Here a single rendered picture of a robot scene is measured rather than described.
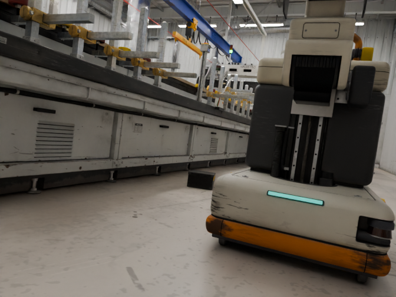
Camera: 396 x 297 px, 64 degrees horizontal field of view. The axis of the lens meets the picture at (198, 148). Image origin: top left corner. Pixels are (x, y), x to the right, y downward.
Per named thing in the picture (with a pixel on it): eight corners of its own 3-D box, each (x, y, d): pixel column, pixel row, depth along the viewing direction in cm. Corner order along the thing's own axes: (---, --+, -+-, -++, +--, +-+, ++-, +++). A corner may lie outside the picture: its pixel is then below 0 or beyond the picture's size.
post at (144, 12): (139, 86, 199) (148, 8, 197) (136, 85, 196) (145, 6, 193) (135, 85, 200) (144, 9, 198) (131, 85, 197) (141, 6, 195)
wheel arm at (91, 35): (132, 42, 146) (133, 32, 146) (128, 39, 143) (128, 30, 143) (62, 41, 163) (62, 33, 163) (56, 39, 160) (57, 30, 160)
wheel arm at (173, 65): (180, 70, 192) (181, 63, 192) (177, 69, 189) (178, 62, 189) (121, 67, 209) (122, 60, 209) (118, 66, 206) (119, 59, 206)
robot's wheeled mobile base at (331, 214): (243, 206, 184) (248, 164, 182) (365, 232, 160) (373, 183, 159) (200, 237, 121) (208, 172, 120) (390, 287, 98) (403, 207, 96)
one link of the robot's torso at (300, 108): (291, 114, 138) (300, 57, 136) (364, 121, 127) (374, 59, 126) (284, 107, 113) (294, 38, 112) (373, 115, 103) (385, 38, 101)
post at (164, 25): (159, 92, 222) (168, 22, 220) (157, 91, 219) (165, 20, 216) (155, 92, 223) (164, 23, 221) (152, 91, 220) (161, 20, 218)
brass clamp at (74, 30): (96, 44, 159) (98, 33, 158) (76, 35, 146) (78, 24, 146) (87, 43, 161) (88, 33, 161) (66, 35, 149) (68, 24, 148)
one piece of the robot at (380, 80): (251, 186, 174) (272, 32, 170) (361, 207, 154) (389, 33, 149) (234, 194, 143) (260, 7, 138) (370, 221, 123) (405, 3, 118)
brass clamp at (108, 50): (126, 60, 182) (127, 52, 181) (111, 54, 169) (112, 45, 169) (117, 60, 184) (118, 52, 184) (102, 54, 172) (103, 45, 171)
